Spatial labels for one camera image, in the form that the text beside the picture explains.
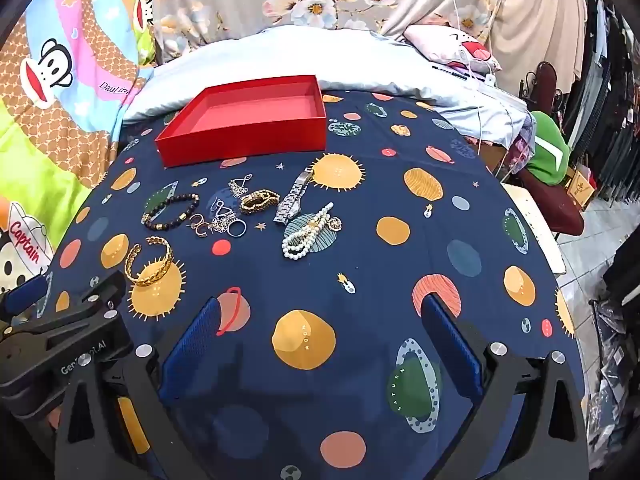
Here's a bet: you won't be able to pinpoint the dark red metal chair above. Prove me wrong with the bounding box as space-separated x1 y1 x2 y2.
520 62 565 121

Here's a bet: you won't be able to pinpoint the silver triangle earring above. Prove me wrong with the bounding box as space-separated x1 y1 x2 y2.
228 173 253 199

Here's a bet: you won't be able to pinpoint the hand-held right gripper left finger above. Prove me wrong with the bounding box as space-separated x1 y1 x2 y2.
52 296 223 480

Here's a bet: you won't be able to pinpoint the colourful monkey printed blanket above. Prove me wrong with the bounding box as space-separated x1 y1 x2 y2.
0 0 161 311

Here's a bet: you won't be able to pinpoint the black bead bracelet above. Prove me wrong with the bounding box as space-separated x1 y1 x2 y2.
141 192 201 233

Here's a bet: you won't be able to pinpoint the beige curtain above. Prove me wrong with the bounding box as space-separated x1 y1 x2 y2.
492 0 588 93

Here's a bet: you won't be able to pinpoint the navy planet printed bed sheet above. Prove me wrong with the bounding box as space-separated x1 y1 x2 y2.
50 87 588 480

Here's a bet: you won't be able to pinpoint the light blue duvet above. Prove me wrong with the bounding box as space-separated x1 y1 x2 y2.
122 25 531 156

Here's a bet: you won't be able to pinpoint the white board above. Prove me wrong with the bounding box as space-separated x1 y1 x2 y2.
501 182 567 276

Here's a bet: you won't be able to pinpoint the pink cartoon pillow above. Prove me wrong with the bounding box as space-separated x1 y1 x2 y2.
402 24 502 73

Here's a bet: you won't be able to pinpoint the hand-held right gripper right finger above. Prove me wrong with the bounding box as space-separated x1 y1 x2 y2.
421 294 590 480

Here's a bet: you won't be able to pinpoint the gold cuff bangle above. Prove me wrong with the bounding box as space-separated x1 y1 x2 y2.
124 236 175 288

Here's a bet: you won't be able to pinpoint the dark red cushion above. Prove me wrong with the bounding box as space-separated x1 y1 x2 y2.
520 170 585 236

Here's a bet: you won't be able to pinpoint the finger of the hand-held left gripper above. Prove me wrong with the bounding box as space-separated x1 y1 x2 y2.
0 274 51 328
30 271 128 356

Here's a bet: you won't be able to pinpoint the row of hanging clothes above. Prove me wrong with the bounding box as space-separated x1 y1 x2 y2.
575 0 640 206

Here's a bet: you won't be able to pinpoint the green cloth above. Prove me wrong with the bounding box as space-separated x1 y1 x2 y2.
525 110 572 186

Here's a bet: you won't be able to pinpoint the pile of black plastic packets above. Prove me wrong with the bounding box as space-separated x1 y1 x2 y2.
585 260 640 461

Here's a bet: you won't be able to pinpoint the gold chain bracelet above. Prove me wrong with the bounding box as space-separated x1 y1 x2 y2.
239 188 281 216

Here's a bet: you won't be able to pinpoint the white pearl necklace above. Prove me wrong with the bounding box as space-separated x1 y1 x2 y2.
281 202 335 261

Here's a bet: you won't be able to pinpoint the black pen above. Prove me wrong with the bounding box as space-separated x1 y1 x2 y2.
432 63 471 81

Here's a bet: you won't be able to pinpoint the silver metal watch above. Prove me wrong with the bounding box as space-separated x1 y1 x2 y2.
273 170 314 225

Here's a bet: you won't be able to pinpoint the brown cardboard box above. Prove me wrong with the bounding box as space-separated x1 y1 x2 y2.
567 167 597 211

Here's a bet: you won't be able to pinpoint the red cardboard box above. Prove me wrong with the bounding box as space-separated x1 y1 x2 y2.
154 74 328 168

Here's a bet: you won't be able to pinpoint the rose gold hoop earrings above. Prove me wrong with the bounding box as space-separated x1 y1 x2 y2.
187 214 214 239

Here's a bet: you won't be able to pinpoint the white cable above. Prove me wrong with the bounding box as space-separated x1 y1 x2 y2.
447 0 498 161

